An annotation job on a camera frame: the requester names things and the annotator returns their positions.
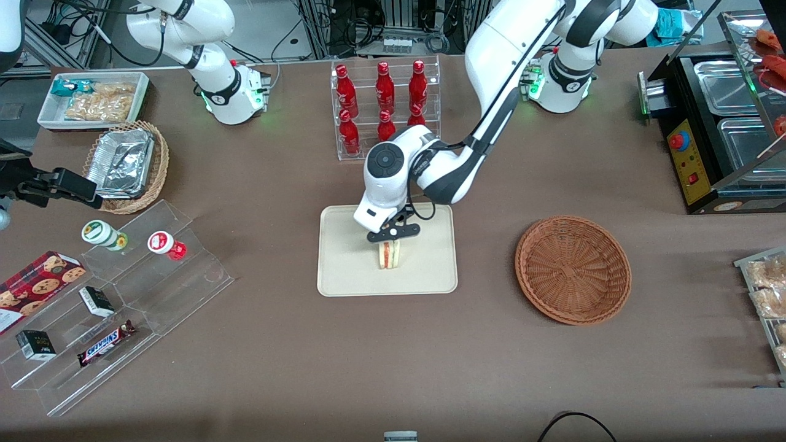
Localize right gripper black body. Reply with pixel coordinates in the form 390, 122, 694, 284
0, 139, 39, 207

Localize triangle sandwich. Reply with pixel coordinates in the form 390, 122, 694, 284
377, 239, 401, 269

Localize beige plastic tray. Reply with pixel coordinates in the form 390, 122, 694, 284
317, 202, 459, 297

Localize light wicker basket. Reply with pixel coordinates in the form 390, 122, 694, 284
82, 120, 169, 215

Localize brown wicker round basket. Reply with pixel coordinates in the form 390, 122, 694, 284
515, 215, 632, 326

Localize green white drink cup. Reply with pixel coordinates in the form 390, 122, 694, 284
81, 219, 128, 252

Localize silver foil containers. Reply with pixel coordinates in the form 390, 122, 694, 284
86, 128, 155, 199

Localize white rectangular bin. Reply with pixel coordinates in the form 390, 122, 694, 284
37, 71, 150, 131

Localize clear bag of crackers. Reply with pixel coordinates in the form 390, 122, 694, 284
64, 83, 137, 122

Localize red cookie box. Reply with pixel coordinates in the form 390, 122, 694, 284
0, 250, 87, 335

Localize red white drink cup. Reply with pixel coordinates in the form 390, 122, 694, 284
147, 230, 187, 261

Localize teal snack packet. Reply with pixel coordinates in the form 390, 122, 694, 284
50, 79, 94, 98

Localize small black box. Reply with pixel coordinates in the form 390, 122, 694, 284
15, 330, 56, 360
79, 285, 115, 318

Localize clear acrylic stepped display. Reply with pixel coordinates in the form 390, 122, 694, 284
0, 198, 235, 418

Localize Snickers chocolate bar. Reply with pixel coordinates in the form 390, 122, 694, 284
77, 320, 137, 368

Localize clear acrylic bottle rack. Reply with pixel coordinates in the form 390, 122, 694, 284
330, 55, 442, 161

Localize black food warmer case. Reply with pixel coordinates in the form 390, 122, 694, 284
637, 9, 786, 215

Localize teal plastic bag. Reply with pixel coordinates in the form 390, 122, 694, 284
654, 9, 705, 45

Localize steel warmer pan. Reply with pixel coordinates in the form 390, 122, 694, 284
717, 117, 786, 171
693, 60, 763, 117

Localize red sausage in warmer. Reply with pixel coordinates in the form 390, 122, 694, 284
760, 54, 786, 94

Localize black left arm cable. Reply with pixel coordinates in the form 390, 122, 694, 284
407, 140, 477, 220

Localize black table edge cable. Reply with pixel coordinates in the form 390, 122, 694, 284
537, 411, 618, 442

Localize grey wire rack tray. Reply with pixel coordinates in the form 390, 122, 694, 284
734, 246, 786, 387

